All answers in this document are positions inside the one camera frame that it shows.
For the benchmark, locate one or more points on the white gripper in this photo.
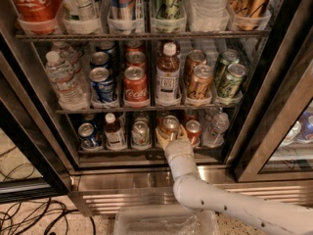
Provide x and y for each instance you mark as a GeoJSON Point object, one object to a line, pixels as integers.
{"type": "Point", "coordinates": [176, 151]}

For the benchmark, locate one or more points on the orange can bottom shelf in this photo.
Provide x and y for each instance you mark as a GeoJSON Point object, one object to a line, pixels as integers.
{"type": "Point", "coordinates": [169, 127]}

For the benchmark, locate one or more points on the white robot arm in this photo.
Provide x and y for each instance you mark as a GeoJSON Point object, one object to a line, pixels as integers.
{"type": "Point", "coordinates": [193, 193]}

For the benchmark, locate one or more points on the red can bottom shelf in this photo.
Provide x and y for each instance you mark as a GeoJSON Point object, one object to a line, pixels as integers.
{"type": "Point", "coordinates": [193, 128]}

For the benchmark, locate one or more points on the white green can bottom shelf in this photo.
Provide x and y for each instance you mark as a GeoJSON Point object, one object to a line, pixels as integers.
{"type": "Point", "coordinates": [140, 134]}

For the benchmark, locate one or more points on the water bottle bottom shelf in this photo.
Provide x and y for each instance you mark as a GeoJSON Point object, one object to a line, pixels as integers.
{"type": "Point", "coordinates": [214, 128]}

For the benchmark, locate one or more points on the water bottle shelf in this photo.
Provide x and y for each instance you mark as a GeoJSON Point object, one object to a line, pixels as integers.
{"type": "Point", "coordinates": [207, 15]}
{"type": "Point", "coordinates": [62, 76]}
{"type": "Point", "coordinates": [214, 128]}

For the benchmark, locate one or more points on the orange lacroix can front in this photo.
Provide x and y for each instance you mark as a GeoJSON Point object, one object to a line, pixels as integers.
{"type": "Point", "coordinates": [200, 82]}

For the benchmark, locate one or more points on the orange lacroix can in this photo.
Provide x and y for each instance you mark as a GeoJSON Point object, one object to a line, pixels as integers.
{"type": "Point", "coordinates": [200, 82]}
{"type": "Point", "coordinates": [194, 58]}

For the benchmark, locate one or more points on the tea bottle bottom shelf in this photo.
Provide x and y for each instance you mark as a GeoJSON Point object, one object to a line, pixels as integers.
{"type": "Point", "coordinates": [113, 132]}

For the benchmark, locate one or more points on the tea bottle shelf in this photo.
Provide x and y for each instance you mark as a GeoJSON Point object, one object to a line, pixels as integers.
{"type": "Point", "coordinates": [113, 132]}
{"type": "Point", "coordinates": [167, 74]}

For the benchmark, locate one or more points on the red coca-cola can front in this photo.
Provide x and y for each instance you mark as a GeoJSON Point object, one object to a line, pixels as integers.
{"type": "Point", "coordinates": [135, 85]}

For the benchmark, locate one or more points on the red coca-cola can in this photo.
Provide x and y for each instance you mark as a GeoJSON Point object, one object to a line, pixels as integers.
{"type": "Point", "coordinates": [135, 85]}
{"type": "Point", "coordinates": [136, 59]}

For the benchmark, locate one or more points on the tea bottle middle shelf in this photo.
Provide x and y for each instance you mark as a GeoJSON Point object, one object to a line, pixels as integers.
{"type": "Point", "coordinates": [167, 74]}

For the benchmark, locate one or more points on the green lacroix can front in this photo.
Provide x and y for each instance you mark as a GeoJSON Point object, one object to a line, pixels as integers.
{"type": "Point", "coordinates": [231, 81]}

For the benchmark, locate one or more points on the green lacroix can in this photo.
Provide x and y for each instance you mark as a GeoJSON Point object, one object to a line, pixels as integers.
{"type": "Point", "coordinates": [231, 81]}
{"type": "Point", "coordinates": [168, 9]}
{"type": "Point", "coordinates": [225, 58]}

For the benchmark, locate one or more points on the orange lacroix can rear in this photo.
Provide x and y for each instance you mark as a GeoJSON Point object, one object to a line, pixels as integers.
{"type": "Point", "coordinates": [194, 58]}

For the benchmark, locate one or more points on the blue can bottom shelf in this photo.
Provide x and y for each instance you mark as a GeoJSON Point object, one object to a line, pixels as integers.
{"type": "Point", "coordinates": [89, 135]}

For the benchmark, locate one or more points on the stainless fridge base grille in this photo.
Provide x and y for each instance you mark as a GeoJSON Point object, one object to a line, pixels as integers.
{"type": "Point", "coordinates": [105, 192]}

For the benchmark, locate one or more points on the blue pepsi can front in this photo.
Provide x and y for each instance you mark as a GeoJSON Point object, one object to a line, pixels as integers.
{"type": "Point", "coordinates": [103, 84]}

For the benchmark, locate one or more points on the blue pepsi can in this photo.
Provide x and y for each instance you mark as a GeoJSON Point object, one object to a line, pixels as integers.
{"type": "Point", "coordinates": [103, 84]}
{"type": "Point", "coordinates": [100, 60]}

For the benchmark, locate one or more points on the green lacroix can rear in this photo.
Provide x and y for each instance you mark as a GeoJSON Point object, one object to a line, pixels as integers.
{"type": "Point", "coordinates": [225, 58]}

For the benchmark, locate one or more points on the right glass fridge door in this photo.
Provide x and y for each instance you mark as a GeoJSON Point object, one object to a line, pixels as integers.
{"type": "Point", "coordinates": [264, 142]}

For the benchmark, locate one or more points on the water bottle middle shelf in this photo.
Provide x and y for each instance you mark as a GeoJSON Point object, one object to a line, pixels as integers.
{"type": "Point", "coordinates": [62, 76]}

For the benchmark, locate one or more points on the water bottle top shelf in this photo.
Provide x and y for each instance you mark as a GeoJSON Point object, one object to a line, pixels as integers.
{"type": "Point", "coordinates": [207, 15]}

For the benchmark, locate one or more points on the green lacroix can top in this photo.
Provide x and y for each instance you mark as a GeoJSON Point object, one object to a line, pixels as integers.
{"type": "Point", "coordinates": [168, 9]}

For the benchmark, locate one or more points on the red bull can top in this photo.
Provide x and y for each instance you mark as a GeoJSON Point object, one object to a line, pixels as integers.
{"type": "Point", "coordinates": [123, 9]}

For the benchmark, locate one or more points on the sprite bottle top shelf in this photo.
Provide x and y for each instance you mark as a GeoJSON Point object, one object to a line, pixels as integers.
{"type": "Point", "coordinates": [80, 10]}

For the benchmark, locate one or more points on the clear plastic bin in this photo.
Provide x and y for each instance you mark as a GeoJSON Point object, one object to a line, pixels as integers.
{"type": "Point", "coordinates": [164, 220]}

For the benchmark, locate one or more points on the large coca-cola bottle top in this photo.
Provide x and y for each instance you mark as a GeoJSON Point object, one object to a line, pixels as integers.
{"type": "Point", "coordinates": [38, 16]}

